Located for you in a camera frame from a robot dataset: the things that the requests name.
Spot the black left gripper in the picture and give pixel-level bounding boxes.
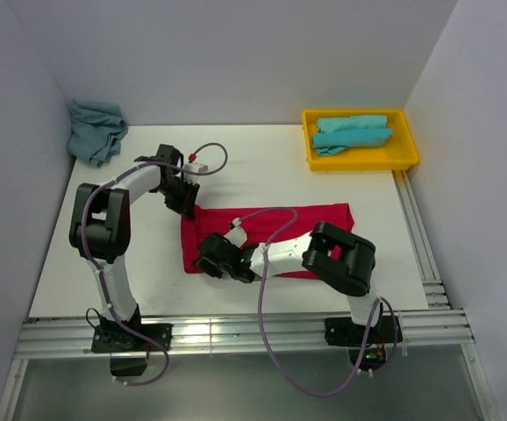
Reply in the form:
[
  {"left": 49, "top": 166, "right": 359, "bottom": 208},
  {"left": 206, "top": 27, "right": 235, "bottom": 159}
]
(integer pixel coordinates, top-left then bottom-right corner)
[{"left": 156, "top": 177, "right": 200, "bottom": 220}]

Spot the red t-shirt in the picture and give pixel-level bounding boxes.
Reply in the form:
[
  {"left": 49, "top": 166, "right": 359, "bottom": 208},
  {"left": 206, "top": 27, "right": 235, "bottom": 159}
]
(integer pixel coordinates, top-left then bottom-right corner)
[{"left": 180, "top": 203, "right": 355, "bottom": 274}]

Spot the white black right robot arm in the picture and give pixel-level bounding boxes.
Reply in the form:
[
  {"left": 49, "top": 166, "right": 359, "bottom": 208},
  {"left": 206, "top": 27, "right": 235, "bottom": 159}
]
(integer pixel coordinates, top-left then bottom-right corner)
[{"left": 194, "top": 222, "right": 383, "bottom": 342}]

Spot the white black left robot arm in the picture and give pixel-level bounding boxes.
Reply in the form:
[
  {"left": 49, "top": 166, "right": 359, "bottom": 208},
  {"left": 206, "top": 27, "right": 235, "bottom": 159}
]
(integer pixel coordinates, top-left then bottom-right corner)
[{"left": 68, "top": 144, "right": 209, "bottom": 350}]

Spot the crumpled grey-blue t-shirt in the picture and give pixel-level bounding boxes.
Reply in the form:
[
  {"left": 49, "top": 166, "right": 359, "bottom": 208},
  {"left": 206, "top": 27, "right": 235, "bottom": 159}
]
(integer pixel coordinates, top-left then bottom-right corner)
[{"left": 67, "top": 100, "right": 128, "bottom": 168}]

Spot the rolled teal t-shirt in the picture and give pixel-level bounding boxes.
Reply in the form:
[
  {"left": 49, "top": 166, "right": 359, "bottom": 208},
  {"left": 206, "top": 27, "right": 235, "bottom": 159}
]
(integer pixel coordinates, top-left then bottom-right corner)
[
  {"left": 316, "top": 115, "right": 388, "bottom": 133},
  {"left": 311, "top": 128, "right": 393, "bottom": 156}
]

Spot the yellow plastic bin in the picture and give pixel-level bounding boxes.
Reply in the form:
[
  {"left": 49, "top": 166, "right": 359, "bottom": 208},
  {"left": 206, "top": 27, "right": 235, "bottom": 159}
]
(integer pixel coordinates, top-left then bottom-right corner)
[{"left": 302, "top": 109, "right": 420, "bottom": 171}]

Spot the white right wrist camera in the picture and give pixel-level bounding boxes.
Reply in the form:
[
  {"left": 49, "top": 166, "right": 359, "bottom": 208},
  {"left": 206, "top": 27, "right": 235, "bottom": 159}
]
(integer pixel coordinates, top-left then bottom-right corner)
[{"left": 224, "top": 218, "right": 247, "bottom": 248}]

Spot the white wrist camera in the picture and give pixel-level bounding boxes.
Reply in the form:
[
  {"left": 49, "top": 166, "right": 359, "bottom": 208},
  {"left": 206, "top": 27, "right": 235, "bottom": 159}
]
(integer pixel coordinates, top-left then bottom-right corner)
[
  {"left": 224, "top": 218, "right": 247, "bottom": 248},
  {"left": 182, "top": 153, "right": 209, "bottom": 176}
]

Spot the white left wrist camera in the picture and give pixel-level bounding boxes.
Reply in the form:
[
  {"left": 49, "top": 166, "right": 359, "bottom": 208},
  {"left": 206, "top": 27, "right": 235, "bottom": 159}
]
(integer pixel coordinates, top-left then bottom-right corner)
[{"left": 182, "top": 153, "right": 209, "bottom": 176}]

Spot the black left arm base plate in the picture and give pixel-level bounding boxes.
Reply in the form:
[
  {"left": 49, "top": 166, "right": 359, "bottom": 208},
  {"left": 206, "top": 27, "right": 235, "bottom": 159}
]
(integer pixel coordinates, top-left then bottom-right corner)
[{"left": 91, "top": 324, "right": 173, "bottom": 353}]

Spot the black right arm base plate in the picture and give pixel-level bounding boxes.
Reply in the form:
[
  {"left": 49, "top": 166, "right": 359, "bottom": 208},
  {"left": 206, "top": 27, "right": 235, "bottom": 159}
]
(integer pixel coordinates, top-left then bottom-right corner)
[{"left": 325, "top": 317, "right": 403, "bottom": 347}]

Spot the aluminium mounting rail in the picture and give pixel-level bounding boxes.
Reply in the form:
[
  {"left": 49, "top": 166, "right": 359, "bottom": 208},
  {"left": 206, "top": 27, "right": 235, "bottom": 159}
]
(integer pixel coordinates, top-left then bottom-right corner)
[{"left": 13, "top": 310, "right": 475, "bottom": 360}]

